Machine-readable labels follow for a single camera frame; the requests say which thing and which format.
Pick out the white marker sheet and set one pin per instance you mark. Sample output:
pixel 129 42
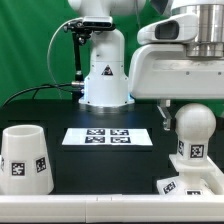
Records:
pixel 106 136

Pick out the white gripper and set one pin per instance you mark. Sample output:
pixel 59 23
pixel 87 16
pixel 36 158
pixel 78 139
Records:
pixel 163 71

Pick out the white L-shaped table fence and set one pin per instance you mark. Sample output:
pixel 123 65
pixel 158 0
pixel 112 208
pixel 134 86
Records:
pixel 115 208

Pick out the white lamp base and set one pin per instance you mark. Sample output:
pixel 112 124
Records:
pixel 189 180

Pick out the camera on black stand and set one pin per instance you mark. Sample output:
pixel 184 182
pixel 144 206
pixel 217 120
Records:
pixel 81 30

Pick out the white conical lamp shade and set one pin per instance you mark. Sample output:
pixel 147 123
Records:
pixel 24 162

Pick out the white lamp bulb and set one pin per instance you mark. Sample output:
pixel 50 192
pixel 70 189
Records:
pixel 195 124

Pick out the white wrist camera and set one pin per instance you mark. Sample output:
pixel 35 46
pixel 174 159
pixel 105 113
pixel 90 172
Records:
pixel 181 28

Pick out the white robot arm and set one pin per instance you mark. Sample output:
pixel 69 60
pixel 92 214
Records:
pixel 107 84

